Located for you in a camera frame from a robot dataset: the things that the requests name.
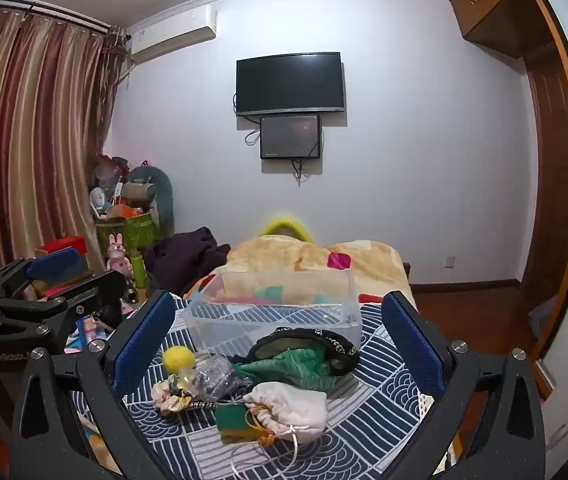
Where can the red box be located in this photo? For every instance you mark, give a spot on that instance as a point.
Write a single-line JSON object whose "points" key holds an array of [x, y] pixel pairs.
{"points": [[61, 247]]}

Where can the floral fabric scrunchie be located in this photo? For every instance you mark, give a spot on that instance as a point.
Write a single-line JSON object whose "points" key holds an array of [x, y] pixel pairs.
{"points": [[166, 396]]}

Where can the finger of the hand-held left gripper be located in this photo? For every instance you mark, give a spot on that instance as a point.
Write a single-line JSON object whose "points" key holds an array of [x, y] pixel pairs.
{"points": [[56, 262], [96, 292]]}

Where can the green crumpled cloth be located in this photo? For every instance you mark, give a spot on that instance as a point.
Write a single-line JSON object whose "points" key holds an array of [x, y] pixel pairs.
{"points": [[294, 367]]}

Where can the wooden door frame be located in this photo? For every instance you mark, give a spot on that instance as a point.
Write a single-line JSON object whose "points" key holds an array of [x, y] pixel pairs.
{"points": [[558, 185]]}

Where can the striped brown curtain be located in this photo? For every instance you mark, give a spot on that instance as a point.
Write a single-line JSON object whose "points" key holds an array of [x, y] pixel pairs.
{"points": [[29, 135]]}

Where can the white air conditioner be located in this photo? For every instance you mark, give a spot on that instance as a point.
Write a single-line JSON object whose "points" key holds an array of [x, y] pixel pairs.
{"points": [[174, 32]]}

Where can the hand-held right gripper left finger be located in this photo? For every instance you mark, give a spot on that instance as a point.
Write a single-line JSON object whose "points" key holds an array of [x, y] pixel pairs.
{"points": [[143, 342]]}

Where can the beige fleece blanket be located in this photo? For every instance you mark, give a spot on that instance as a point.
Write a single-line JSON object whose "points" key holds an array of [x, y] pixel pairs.
{"points": [[284, 255]]}

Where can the green cardboard box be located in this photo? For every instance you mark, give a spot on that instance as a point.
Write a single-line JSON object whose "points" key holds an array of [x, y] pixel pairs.
{"points": [[129, 230]]}

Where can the green and yellow sponge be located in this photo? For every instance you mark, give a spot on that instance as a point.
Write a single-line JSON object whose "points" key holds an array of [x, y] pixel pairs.
{"points": [[229, 422]]}

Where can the blue patterned bed sheet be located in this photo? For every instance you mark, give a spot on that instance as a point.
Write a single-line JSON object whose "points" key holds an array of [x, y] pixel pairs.
{"points": [[373, 425]]}

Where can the dark purple cloth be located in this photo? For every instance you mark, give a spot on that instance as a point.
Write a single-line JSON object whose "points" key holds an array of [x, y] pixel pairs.
{"points": [[184, 257]]}

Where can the green tube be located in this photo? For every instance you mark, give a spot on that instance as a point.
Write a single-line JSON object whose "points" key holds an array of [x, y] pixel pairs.
{"points": [[139, 270]]}

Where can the curtain rail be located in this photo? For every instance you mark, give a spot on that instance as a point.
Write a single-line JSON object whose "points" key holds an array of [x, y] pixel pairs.
{"points": [[49, 10]]}

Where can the yellow pompom ball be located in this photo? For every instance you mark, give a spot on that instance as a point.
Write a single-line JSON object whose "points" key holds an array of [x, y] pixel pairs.
{"points": [[179, 359]]}

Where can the clear plastic storage bin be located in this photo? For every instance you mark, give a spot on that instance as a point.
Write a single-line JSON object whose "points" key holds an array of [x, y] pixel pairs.
{"points": [[274, 320]]}

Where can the small black wall monitor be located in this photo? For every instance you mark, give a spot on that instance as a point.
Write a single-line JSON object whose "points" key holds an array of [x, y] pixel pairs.
{"points": [[290, 136]]}

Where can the clear glittery pouch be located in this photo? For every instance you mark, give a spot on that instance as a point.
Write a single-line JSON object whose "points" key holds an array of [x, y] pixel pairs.
{"points": [[216, 377]]}

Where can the wooden overhead cabinet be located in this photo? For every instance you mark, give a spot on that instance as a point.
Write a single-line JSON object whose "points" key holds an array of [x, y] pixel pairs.
{"points": [[498, 5]]}

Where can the grey plush pillow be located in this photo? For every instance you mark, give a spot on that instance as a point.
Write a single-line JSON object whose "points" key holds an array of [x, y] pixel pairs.
{"points": [[164, 195]]}

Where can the white wall outlet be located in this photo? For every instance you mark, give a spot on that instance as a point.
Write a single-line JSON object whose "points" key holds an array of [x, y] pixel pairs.
{"points": [[449, 261]]}

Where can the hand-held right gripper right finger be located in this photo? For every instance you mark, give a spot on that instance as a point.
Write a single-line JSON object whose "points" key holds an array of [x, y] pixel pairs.
{"points": [[413, 346]]}

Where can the yellow curved cushion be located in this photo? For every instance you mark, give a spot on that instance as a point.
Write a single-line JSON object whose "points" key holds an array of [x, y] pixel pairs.
{"points": [[284, 222]]}

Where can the black wall television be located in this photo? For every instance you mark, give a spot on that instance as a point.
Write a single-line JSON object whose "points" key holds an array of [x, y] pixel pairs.
{"points": [[290, 82]]}

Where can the pink bunny toy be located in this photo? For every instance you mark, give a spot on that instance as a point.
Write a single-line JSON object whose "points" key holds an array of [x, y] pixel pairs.
{"points": [[118, 257]]}

